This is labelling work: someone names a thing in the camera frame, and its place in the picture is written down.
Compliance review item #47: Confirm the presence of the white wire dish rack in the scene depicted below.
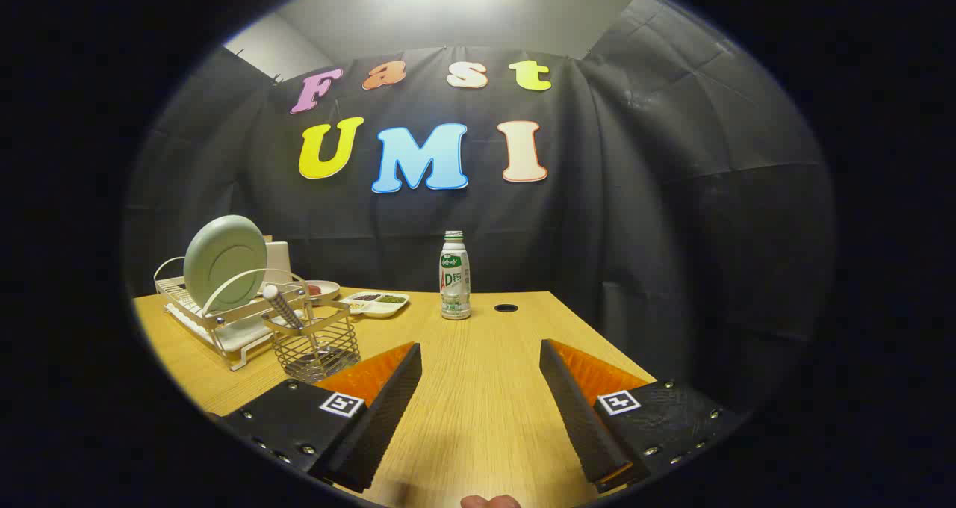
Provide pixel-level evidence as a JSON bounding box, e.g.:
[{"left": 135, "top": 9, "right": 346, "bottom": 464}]
[{"left": 153, "top": 256, "right": 352, "bottom": 372}]

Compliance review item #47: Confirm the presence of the white divided food tray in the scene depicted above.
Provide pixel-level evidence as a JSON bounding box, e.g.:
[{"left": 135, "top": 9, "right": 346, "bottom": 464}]
[{"left": 338, "top": 291, "right": 411, "bottom": 319}]

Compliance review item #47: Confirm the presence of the small round sausage plate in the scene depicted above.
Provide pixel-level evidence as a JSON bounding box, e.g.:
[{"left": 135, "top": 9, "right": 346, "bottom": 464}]
[{"left": 302, "top": 280, "right": 341, "bottom": 305}]

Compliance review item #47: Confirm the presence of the pale green plate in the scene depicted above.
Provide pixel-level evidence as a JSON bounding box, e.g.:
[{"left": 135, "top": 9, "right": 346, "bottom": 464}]
[{"left": 183, "top": 215, "right": 268, "bottom": 315}]

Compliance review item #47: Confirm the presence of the white-tipped spoon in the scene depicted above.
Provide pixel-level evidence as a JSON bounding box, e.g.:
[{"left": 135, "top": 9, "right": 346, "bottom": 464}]
[{"left": 261, "top": 284, "right": 337, "bottom": 367}]

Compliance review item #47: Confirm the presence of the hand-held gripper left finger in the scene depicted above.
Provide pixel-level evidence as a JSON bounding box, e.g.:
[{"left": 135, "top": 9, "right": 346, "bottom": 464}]
[{"left": 213, "top": 341, "right": 423, "bottom": 494}]

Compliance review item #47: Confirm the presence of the black backdrop cloth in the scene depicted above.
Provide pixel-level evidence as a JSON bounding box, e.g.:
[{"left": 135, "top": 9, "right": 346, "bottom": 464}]
[{"left": 123, "top": 0, "right": 836, "bottom": 419}]

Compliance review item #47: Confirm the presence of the white toaster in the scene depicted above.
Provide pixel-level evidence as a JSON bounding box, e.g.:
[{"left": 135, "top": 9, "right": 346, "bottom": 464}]
[{"left": 263, "top": 241, "right": 292, "bottom": 285}]

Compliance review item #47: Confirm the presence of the white green-label drink bottle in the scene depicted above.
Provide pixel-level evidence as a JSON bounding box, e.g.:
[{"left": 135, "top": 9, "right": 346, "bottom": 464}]
[{"left": 438, "top": 230, "right": 473, "bottom": 320}]

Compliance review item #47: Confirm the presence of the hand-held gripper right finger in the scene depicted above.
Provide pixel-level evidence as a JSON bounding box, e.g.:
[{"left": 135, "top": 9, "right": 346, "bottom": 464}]
[{"left": 539, "top": 338, "right": 750, "bottom": 494}]

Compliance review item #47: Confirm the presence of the metal wire basket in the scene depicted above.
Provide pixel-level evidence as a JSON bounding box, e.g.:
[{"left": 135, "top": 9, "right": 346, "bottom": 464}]
[{"left": 261, "top": 299, "right": 361, "bottom": 384}]

